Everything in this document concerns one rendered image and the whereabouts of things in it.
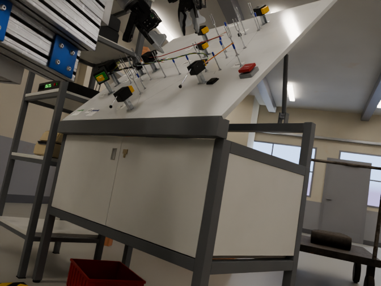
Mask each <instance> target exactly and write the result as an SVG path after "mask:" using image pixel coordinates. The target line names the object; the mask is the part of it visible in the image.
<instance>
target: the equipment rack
mask: <svg viewBox="0 0 381 286"><path fill-rule="evenodd" d="M111 14H112V15H113V16H115V17H116V18H118V17H121V16H123V15H126V14H127V13H126V12H125V11H124V10H123V9H122V8H121V7H120V5H119V4H118V3H117V1H116V0H113V5H112V11H111ZM144 40H145V37H144V36H143V34H141V33H140V32H139V34H138V39H137V45H136V50H135V53H136V55H137V56H138V57H139V59H140V60H141V57H140V55H142V50H143V44H144ZM119 54H120V56H121V57H120V56H119ZM125 54H126V55H125ZM126 56H127V57H126ZM138 57H137V58H138ZM121 58H122V59H121ZM127 58H129V60H130V61H132V60H133V62H134V63H133V64H132V65H134V64H136V63H139V62H140V60H139V59H138V60H139V62H138V60H137V58H136V57H135V55H134V53H133V51H131V50H130V49H128V48H126V47H123V46H122V45H119V44H117V43H115V42H113V41H111V40H108V39H106V38H104V37H102V36H100V35H99V36H98V42H97V45H96V50H95V51H81V55H80V59H79V62H80V63H82V64H85V65H87V66H90V67H92V72H91V76H90V81H89V85H88V88H90V89H93V90H94V87H95V82H96V79H95V78H94V76H93V71H95V70H97V69H98V66H99V65H101V62H102V63H104V62H105V61H108V60H113V59H114V60H115V62H116V63H117V64H118V62H120V64H121V62H122V63H123V62H129V61H128V59H127ZM131 58H132V60H131ZM83 59H84V60H83ZM120 60H121V61H120ZM122 60H123V61H122ZM34 79H35V73H33V72H31V71H29V73H28V78H27V82H26V87H25V90H24V94H23V99H22V103H21V107H20V111H19V116H18V121H17V124H16V128H15V133H14V137H13V141H12V145H11V149H10V154H9V158H8V162H7V166H6V171H5V175H4V179H3V183H2V188H1V192H0V226H2V227H4V228H6V229H7V230H9V231H11V232H13V233H14V234H16V235H18V236H20V237H21V238H23V239H25V241H24V246H23V251H22V256H21V259H20V264H19V269H18V273H17V276H16V277H17V278H18V279H26V273H27V268H28V263H29V258H30V255H31V250H32V245H33V242H40V239H41V234H42V230H43V226H44V221H45V219H40V218H39V214H40V209H41V205H42V201H43V196H44V191H45V186H46V182H47V178H48V174H49V169H50V166H55V167H56V166H57V161H58V159H55V158H52V155H53V151H54V146H55V143H56V138H57V129H58V124H59V121H60V120H61V115H62V112H64V113H68V114H71V113H72V112H74V111H75V110H76V109H78V108H79V107H80V106H82V105H83V104H85V103H86V102H87V101H89V100H90V98H87V97H85V96H81V95H78V94H75V93H73V92H69V91H67V87H68V84H69V82H66V81H61V82H60V87H59V88H58V89H51V90H45V91H39V92H33V93H31V91H32V86H33V82H34ZM28 103H33V104H37V105H40V106H43V107H47V108H51V109H53V110H54V112H53V117H52V122H51V125H50V130H49V135H48V140H47V143H46V148H45V153H44V156H39V155H31V154H23V153H17V151H18V146H19V142H20V137H21V134H22V129H23V125H24V120H25V117H26V112H27V108H28ZM15 160H20V161H26V162H32V163H39V164H42V165H41V170H40V175H39V180H38V183H37V188H36V193H35V198H34V201H33V206H32V210H31V215H30V218H24V217H8V216H2V215H3V210H4V207H5V202H6V198H7V193H8V190H9V185H10V180H11V176H12V171H13V168H14V163H15ZM35 235H36V236H35ZM75 237H81V238H75ZM50 241H51V242H55V243H54V249H53V252H52V253H54V254H59V252H60V247H61V242H75V243H96V249H95V254H94V260H101V256H102V253H103V247H104V241H105V236H103V235H100V234H98V233H95V232H92V231H90V230H88V229H85V228H83V227H80V226H78V225H75V224H72V223H70V222H68V221H65V220H63V219H60V220H55V221H54V226H53V231H52V237H51V239H50Z"/></svg>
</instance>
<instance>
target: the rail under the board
mask: <svg viewBox="0 0 381 286"><path fill-rule="evenodd" d="M229 122H230V121H229V120H227V119H223V118H222V117H220V116H214V117H175V118H155V119H117V120H78V121H59V124H58V129H57V133H62V134H72V135H92V136H130V137H169V138H208V139H216V138H224V139H227V134H228V126H229Z"/></svg>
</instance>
